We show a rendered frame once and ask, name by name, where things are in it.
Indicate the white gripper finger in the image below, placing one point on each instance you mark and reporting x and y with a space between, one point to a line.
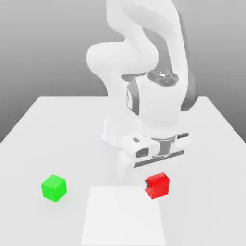
147 184

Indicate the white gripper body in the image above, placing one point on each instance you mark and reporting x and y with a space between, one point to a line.
153 167

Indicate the small red cube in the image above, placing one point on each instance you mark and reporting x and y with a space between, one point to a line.
159 186

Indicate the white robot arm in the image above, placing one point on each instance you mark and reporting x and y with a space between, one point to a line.
163 107

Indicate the small green cube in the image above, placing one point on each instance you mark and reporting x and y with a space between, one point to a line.
54 188

